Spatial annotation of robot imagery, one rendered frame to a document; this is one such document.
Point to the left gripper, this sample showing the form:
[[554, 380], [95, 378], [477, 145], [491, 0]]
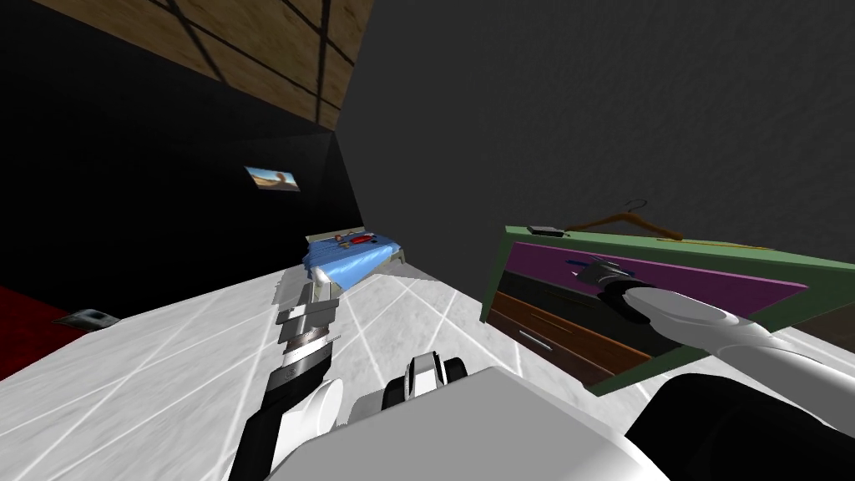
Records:
[[308, 321]]

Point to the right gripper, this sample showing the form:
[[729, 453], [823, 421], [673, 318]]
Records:
[[603, 274]]

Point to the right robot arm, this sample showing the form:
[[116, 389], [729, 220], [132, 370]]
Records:
[[721, 334]]

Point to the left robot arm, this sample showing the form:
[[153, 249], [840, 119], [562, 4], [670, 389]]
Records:
[[294, 387]]

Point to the black drawer front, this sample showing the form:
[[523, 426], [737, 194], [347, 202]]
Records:
[[568, 300]]

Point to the bed with blue cover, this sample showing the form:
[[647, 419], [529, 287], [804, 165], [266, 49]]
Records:
[[354, 257]]

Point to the brown wooden clothes hanger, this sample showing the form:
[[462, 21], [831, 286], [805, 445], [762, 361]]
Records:
[[624, 219]]

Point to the black flat box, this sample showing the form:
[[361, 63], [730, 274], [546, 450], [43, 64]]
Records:
[[546, 231]]

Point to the brown drawer front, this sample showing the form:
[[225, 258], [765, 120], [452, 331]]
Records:
[[568, 341]]

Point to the purple drawer front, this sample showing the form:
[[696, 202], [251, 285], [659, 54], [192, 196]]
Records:
[[695, 279]]

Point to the yellow thin stick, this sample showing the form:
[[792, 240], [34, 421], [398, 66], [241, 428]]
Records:
[[715, 243]]

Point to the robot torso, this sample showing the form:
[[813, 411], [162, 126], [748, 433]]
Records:
[[481, 434]]

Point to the green dresser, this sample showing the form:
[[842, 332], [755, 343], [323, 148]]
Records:
[[821, 274]]

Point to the grey flat box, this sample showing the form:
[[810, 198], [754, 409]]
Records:
[[90, 318]]

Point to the desert picture on wall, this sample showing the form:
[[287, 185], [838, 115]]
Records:
[[272, 179]]

